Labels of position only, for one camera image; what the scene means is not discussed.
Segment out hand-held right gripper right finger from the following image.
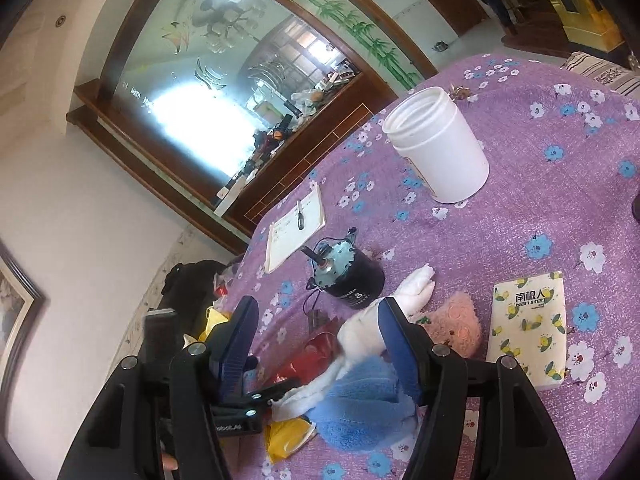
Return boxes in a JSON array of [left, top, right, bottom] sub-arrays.
[[377, 297, 576, 480]]

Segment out red and white plastic bag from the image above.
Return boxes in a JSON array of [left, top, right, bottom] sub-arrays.
[[272, 322, 342, 386]]

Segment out framed painting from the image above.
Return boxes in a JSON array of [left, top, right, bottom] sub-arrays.
[[0, 242, 46, 396]]

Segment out black capacitor with wires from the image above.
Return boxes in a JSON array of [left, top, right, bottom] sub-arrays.
[[305, 290, 332, 333]]

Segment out striped cushion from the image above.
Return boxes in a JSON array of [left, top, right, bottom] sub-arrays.
[[560, 51, 640, 96]]

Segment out etched glass partition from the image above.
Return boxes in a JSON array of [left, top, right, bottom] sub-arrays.
[[120, 0, 357, 183]]

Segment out black carrying case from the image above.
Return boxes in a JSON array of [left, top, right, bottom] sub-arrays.
[[162, 259, 236, 341]]

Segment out lemon print tissue packet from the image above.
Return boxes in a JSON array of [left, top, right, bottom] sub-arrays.
[[485, 271, 571, 393]]

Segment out white fluffy cloth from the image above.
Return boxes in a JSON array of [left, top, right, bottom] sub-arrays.
[[272, 265, 436, 420]]

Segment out wooden counter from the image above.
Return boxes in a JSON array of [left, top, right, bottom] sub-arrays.
[[215, 67, 401, 226]]

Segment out painted bamboo wall panel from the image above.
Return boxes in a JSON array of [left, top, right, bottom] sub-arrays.
[[270, 0, 426, 88]]

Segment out blue towel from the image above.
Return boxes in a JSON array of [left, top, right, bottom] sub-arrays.
[[305, 357, 418, 456]]

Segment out white plastic jar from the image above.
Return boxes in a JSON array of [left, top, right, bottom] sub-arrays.
[[382, 86, 490, 205]]

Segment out black electric motor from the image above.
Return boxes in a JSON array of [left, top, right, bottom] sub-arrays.
[[301, 227, 386, 311]]

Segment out pink plush toy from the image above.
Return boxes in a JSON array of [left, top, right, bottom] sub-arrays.
[[415, 292, 483, 361]]

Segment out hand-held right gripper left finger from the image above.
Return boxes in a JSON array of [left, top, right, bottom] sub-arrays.
[[57, 296, 259, 480]]

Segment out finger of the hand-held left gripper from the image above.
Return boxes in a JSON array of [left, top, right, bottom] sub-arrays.
[[244, 380, 303, 411]]

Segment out clear bag of small items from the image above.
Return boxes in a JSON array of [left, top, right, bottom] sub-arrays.
[[214, 260, 242, 302]]

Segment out white notepad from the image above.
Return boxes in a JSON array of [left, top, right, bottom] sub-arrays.
[[265, 182, 327, 274]]

